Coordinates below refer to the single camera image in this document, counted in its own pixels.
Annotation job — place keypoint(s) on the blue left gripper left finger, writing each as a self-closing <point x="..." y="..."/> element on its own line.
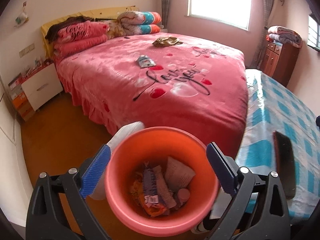
<point x="94" y="171"/>

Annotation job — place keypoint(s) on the pink love you bedspread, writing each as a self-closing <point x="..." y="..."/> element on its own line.
<point x="198" y="86"/>

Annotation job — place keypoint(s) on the yellow snack bag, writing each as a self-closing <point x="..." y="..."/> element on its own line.
<point x="152" y="209"/>

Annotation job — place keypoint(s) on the white Magicday yogurt pouch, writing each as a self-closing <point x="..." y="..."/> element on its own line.
<point x="156" y="188"/>

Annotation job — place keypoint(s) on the brown wooden cabinet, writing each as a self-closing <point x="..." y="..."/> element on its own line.
<point x="279" y="61"/>

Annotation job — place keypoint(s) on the blue checkered tablecloth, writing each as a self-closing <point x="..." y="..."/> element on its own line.
<point x="272" y="107"/>

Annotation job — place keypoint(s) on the wall mounted black television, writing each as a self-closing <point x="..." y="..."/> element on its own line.
<point x="313" y="33"/>

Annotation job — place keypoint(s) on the folded blanket on cabinet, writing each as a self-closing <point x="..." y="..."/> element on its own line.
<point x="284" y="35"/>

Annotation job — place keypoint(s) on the rolled colourful quilt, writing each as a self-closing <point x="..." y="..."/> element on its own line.
<point x="140" y="22"/>

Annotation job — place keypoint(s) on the grey wet wipes pack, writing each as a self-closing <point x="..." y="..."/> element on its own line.
<point x="178" y="175"/>

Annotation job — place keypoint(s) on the small silver wrapper on bed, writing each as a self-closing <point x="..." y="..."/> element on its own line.
<point x="145" y="62"/>

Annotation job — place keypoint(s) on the bright window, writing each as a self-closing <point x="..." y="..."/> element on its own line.
<point x="231" y="12"/>

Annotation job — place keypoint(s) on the black smartphone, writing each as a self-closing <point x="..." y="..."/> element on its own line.
<point x="285" y="163"/>

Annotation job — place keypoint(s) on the pink folded pillows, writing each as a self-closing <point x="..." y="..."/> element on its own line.
<point x="78" y="37"/>

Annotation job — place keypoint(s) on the olive cloth on bed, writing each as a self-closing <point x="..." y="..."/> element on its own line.
<point x="163" y="42"/>

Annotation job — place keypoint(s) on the yellow headboard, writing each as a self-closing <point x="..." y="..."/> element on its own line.
<point x="105" y="13"/>

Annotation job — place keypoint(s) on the white bedside table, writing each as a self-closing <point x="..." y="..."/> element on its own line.
<point x="42" y="86"/>

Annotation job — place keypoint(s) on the orange plastic trash bin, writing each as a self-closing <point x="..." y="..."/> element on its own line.
<point x="153" y="146"/>

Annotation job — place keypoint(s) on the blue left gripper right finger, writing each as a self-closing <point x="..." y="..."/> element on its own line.
<point x="224" y="167"/>

